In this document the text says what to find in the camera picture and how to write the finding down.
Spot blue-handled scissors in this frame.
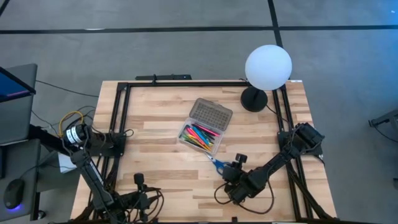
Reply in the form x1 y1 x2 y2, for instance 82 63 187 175
203 151 233 177

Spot teal pen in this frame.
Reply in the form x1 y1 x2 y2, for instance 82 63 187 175
192 126 213 146

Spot pink marker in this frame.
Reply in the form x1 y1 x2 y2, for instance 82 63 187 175
191 123 221 138

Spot translucent plastic supply box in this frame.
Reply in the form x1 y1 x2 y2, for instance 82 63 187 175
177 98 234 155

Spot white paper sheet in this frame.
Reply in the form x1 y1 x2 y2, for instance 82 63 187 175
58 152 77 174

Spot white globe table lamp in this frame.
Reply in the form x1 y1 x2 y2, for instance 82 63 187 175
240 44 293 113

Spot black clamp bar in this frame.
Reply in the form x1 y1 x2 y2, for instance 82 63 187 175
135 73 193 82

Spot black computer mouse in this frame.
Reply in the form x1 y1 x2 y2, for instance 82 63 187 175
2 179 25 210

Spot grey side desk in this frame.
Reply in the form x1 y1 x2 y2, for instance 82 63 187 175
0 138 42 224

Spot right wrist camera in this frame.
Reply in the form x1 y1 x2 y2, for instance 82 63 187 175
234 152 249 170

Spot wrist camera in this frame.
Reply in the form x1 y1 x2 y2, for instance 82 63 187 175
133 172 146 191
234 152 249 170

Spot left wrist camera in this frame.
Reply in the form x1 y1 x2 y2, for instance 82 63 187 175
133 172 146 191

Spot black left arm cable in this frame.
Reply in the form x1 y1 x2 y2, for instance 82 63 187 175
146 186 165 218

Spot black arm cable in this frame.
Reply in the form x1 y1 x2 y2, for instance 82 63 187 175
146 186 165 218
213 179 275 215

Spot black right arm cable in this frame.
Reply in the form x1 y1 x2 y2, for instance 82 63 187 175
213 179 275 215

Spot black table frame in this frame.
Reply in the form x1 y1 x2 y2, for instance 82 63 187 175
107 81 336 224

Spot yellow cable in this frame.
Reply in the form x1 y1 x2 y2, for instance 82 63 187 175
58 111 85 138

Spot black floor cable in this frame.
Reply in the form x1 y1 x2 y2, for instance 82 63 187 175
35 80 100 98

